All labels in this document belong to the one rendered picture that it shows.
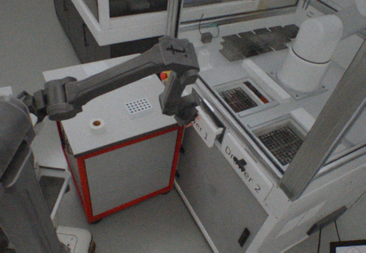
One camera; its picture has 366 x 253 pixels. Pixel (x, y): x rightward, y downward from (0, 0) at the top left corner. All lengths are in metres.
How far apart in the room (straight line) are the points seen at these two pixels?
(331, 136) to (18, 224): 0.80
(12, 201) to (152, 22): 1.71
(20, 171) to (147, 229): 1.71
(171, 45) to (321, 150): 0.55
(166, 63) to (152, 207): 1.50
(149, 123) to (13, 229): 1.11
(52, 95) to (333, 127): 0.78
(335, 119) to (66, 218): 1.69
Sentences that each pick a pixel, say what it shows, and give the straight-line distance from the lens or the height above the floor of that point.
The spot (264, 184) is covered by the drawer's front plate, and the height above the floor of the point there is 0.91.
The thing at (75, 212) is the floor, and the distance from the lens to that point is 2.17.
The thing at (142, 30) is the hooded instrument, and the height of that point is 0.87.
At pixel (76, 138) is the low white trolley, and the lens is 1.50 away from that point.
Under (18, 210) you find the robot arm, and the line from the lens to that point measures 0.46.
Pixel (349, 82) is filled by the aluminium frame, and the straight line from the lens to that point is 0.90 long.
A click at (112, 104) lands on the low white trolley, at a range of 1.64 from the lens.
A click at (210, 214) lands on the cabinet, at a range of 1.86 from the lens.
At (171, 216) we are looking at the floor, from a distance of 2.13.
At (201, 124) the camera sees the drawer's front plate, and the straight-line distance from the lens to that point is 1.41.
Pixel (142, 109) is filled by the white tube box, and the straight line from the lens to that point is 1.58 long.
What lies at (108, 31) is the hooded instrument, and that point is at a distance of 1.96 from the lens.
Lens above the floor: 1.88
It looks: 44 degrees down
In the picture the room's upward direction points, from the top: 10 degrees clockwise
